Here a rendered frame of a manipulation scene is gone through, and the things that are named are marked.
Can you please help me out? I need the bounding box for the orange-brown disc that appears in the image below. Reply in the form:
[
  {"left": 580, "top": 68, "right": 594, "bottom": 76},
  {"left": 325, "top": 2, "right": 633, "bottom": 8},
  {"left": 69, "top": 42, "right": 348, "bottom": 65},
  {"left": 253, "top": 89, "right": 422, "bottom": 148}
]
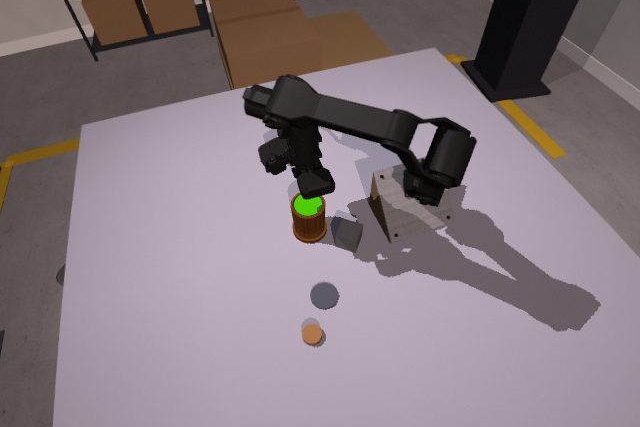
[{"left": 302, "top": 324, "right": 322, "bottom": 346}]

